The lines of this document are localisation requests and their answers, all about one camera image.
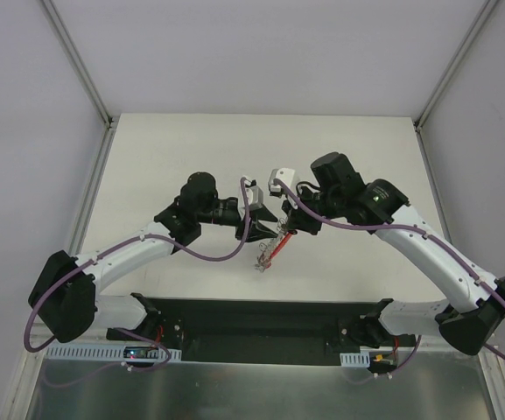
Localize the red-handled metal key organizer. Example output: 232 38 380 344
255 219 297 272

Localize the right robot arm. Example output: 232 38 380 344
269 151 505 355

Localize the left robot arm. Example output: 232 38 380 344
27 172 277 343

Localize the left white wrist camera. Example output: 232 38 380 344
238 176 263 216

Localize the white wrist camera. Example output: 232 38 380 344
268 168 299 198
238 176 263 216

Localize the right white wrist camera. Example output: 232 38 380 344
268 168 299 198

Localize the left aluminium frame post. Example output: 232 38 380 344
39 0 118 128

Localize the aluminium frame post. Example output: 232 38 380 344
39 0 118 128
413 0 502 130

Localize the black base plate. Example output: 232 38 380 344
105 297 428 364

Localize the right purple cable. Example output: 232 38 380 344
273 177 505 386

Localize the purple cable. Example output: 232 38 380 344
22 176 257 388
273 177 505 386

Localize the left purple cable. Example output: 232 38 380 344
22 176 257 388

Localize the right white cable duct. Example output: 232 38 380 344
340 351 371 368

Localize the white cable duct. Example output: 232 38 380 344
46 344 182 362
340 351 371 368

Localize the left white cable duct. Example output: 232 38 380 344
46 344 182 362

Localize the right aluminium frame post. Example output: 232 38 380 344
413 0 502 130

